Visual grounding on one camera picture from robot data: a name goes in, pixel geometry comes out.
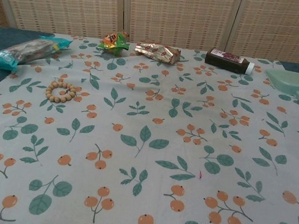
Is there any wooden bead bracelet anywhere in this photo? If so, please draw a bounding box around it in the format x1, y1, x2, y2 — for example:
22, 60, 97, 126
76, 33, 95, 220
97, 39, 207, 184
44, 76, 77, 106

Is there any floral fruit print tablecloth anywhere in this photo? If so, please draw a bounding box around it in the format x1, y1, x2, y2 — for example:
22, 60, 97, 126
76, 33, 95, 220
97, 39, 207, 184
0, 25, 299, 224

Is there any gold foil snack packet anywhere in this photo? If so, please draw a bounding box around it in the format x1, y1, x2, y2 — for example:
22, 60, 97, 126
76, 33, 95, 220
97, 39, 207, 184
132, 40, 183, 67

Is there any green orange snack packet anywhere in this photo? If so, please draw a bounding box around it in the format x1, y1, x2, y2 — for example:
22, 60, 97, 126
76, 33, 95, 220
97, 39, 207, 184
95, 28, 132, 59

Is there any dark bottle white cap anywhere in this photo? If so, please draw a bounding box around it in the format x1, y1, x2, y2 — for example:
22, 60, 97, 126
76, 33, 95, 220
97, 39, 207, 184
203, 47, 257, 76

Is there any bamboo folding screen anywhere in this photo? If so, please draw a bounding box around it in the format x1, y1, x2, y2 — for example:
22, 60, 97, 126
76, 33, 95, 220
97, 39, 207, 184
0, 0, 299, 66

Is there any teal clear snack bag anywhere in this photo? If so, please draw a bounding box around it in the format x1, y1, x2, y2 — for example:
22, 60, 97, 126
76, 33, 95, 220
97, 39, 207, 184
0, 30, 74, 79

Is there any mint green dustpan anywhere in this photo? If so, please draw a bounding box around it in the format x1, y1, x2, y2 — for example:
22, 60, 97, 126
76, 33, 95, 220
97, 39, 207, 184
260, 66, 299, 111

